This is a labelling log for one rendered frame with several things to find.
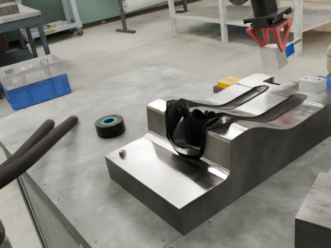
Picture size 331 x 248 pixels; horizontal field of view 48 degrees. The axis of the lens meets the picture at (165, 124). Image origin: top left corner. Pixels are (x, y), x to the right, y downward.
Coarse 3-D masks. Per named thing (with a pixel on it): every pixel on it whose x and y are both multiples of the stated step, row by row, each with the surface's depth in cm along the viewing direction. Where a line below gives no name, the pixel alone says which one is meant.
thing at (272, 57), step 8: (296, 40) 97; (264, 48) 93; (272, 48) 91; (288, 48) 93; (264, 56) 93; (272, 56) 91; (280, 56) 91; (288, 56) 94; (264, 64) 95; (272, 64) 93; (280, 64) 92
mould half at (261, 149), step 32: (224, 96) 93; (256, 96) 90; (288, 96) 87; (320, 96) 84; (160, 128) 81; (224, 128) 68; (256, 128) 67; (288, 128) 74; (320, 128) 81; (128, 160) 77; (160, 160) 75; (192, 160) 73; (224, 160) 67; (256, 160) 70; (288, 160) 77; (160, 192) 65; (192, 192) 64; (224, 192) 67; (192, 224) 64
